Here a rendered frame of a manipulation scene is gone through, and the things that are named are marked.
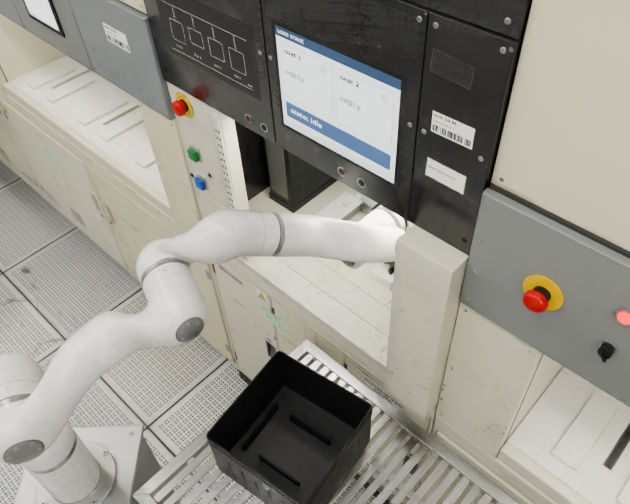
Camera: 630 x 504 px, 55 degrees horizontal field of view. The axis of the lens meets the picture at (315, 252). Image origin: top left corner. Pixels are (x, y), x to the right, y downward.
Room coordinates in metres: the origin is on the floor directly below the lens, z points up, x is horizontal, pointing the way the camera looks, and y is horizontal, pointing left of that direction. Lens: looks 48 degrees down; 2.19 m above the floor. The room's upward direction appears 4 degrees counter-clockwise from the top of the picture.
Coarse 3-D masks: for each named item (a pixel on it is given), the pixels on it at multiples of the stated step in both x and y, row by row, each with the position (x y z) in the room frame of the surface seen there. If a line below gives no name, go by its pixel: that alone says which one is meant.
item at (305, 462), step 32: (256, 384) 0.76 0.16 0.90; (288, 384) 0.82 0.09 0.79; (320, 384) 0.75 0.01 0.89; (224, 416) 0.67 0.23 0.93; (256, 416) 0.74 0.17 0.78; (288, 416) 0.74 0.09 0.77; (320, 416) 0.73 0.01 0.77; (352, 416) 0.70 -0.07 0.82; (224, 448) 0.64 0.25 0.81; (256, 448) 0.66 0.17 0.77; (288, 448) 0.65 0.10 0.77; (320, 448) 0.65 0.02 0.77; (352, 448) 0.60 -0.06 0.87; (256, 480) 0.53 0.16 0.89; (288, 480) 0.57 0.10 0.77; (320, 480) 0.50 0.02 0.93
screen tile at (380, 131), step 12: (348, 84) 0.89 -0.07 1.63; (360, 84) 0.87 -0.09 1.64; (372, 84) 0.85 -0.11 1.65; (348, 96) 0.89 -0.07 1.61; (360, 96) 0.87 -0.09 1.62; (372, 96) 0.85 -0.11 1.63; (348, 108) 0.89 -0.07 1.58; (384, 108) 0.83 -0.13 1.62; (348, 120) 0.89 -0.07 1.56; (360, 120) 0.87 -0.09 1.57; (372, 120) 0.85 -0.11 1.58; (384, 120) 0.83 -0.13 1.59; (360, 132) 0.87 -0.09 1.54; (372, 132) 0.85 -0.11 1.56; (384, 132) 0.83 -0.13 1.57; (384, 144) 0.83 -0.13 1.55
